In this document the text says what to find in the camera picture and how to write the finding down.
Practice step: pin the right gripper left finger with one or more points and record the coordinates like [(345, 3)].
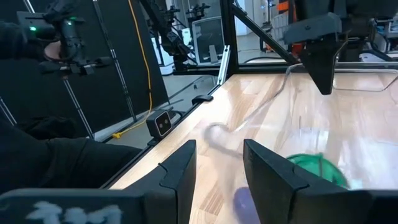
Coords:
[(174, 174)]

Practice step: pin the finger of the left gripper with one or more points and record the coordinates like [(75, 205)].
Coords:
[(321, 68)]

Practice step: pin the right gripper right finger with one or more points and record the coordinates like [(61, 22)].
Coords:
[(280, 193)]

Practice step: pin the purple toy eggplant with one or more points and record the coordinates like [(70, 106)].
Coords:
[(244, 205)]

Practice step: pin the green toy watermelon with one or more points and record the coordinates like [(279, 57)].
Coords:
[(323, 169)]

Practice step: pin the black background robot arm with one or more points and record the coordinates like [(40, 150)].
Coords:
[(168, 34)]

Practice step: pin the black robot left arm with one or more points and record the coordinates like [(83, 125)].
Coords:
[(367, 12)]

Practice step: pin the clear plastic container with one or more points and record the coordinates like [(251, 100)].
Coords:
[(311, 124)]

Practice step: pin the black table clamp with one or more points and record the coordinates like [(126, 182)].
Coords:
[(202, 99)]

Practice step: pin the white aluminium strip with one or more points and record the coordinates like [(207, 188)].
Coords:
[(224, 65)]

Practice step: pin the thin metal stand rod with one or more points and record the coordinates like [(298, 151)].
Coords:
[(125, 88), (78, 109)]

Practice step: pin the grey framed monitor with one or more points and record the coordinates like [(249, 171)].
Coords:
[(208, 40)]

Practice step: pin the person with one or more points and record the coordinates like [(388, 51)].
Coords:
[(46, 161)]

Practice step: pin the black partition panel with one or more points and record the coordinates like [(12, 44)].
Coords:
[(124, 31)]

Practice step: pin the person's hand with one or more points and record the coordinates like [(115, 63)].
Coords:
[(53, 51)]

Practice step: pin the small grey depth camera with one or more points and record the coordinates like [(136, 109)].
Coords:
[(160, 124)]

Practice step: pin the black aluminium frame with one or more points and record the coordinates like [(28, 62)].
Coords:
[(229, 31)]

